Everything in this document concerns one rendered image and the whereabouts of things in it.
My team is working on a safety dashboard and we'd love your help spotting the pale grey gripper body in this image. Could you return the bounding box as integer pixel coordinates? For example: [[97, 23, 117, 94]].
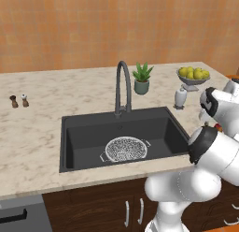
[[198, 108, 217, 127]]

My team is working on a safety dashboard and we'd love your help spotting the white mesh colander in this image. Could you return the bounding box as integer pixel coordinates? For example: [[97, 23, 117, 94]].
[[99, 135, 152, 164]]

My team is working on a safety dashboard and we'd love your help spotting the dark grey arched faucet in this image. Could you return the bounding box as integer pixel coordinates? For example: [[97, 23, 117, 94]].
[[114, 60, 134, 119]]

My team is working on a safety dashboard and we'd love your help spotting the black sink basin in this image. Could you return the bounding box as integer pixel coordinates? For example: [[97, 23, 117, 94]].
[[59, 106, 191, 174]]

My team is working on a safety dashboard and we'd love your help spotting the white soap dispenser bottle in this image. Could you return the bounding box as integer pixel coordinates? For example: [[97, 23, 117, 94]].
[[173, 85, 189, 111]]

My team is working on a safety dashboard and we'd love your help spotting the green plant in teal pot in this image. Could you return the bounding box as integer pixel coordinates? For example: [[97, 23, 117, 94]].
[[132, 61, 155, 96]]

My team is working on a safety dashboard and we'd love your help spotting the dark wood drawer front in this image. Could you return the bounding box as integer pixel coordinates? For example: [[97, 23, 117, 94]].
[[183, 179, 239, 232]]

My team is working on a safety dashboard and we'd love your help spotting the dark wood cupboard door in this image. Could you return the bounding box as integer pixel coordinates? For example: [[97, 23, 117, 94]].
[[42, 179, 136, 232], [134, 177, 161, 232]]

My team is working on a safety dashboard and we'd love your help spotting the brown white-topped salt shaker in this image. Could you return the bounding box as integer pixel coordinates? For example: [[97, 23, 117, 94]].
[[21, 93, 31, 109]]

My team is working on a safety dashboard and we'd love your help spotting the brown pepper shaker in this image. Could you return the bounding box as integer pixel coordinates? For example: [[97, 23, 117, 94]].
[[8, 94, 20, 109]]

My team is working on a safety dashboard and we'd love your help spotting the grey dishwasher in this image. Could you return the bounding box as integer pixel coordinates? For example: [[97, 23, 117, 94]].
[[0, 194, 54, 232]]

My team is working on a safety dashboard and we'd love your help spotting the grey pedestal fruit bowl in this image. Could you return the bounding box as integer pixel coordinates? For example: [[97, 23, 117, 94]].
[[176, 68, 211, 93]]

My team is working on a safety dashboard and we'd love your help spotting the silver cupboard handle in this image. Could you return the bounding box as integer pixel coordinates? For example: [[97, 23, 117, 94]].
[[137, 197, 145, 225], [123, 200, 131, 228]]

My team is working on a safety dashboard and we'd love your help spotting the black dishwasher handle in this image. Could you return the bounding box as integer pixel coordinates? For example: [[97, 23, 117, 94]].
[[0, 208, 29, 225]]

